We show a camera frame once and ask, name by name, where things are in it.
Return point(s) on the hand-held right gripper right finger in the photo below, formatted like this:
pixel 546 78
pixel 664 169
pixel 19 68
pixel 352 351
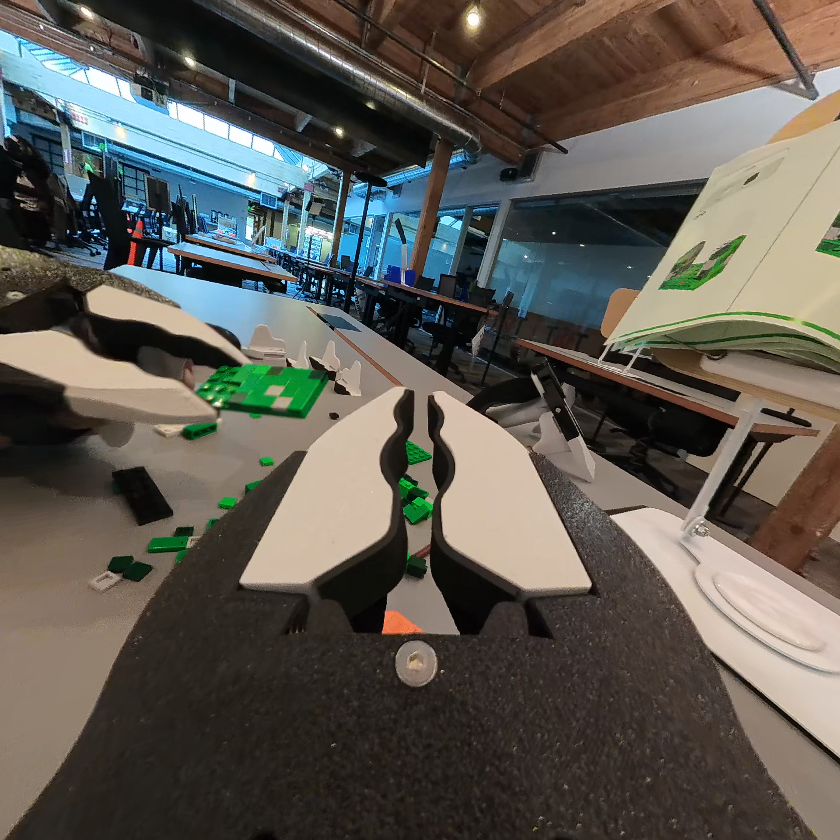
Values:
pixel 512 518

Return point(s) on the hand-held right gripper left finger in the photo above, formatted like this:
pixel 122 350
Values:
pixel 328 512

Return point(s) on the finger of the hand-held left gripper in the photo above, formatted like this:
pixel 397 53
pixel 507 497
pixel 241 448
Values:
pixel 151 312
pixel 79 374

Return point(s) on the green studded lego plate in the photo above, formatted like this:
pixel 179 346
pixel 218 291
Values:
pixel 417 453

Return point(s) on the green lego plate assembly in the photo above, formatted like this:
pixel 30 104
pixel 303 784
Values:
pixel 275 390

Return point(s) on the pile of lego pieces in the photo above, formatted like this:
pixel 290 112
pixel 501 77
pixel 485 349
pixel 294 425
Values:
pixel 161 543

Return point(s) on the green lego brick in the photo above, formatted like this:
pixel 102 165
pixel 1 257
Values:
pixel 200 430

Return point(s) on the black long lego plate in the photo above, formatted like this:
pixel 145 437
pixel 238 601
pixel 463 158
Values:
pixel 143 495

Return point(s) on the orange cone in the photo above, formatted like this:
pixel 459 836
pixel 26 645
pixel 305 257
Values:
pixel 137 243

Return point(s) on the long office desk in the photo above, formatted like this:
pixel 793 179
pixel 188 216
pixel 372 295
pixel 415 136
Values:
pixel 433 298
pixel 229 259

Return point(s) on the white and black stand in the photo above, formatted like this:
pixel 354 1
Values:
pixel 326 362
pixel 350 380
pixel 266 344
pixel 302 358

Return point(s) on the black and white device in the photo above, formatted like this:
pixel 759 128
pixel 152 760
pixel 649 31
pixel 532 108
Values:
pixel 558 407

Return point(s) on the orange brick separator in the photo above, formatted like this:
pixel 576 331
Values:
pixel 400 623

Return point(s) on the brown table strip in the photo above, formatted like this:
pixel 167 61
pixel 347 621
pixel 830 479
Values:
pixel 367 358

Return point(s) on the wooden desk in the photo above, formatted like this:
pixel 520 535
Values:
pixel 656 387

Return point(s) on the tan chair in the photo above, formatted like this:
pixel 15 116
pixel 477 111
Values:
pixel 620 312
pixel 804 121

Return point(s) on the clear book stand white base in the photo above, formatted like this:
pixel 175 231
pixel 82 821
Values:
pixel 754 590

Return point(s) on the large window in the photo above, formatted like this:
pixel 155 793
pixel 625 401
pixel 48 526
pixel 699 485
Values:
pixel 453 229

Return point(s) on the wooden beam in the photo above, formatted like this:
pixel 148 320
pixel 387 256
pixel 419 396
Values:
pixel 430 210

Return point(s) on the open instruction booklet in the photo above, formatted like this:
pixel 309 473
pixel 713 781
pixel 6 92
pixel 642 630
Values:
pixel 741 262

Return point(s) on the metal rod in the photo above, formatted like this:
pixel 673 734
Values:
pixel 784 49

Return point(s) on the wooden post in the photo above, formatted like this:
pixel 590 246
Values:
pixel 341 216

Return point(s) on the glass partition wall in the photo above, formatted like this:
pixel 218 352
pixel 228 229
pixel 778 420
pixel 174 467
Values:
pixel 590 256

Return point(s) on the silver ventilation duct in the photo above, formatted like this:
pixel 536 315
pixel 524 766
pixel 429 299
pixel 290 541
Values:
pixel 341 59

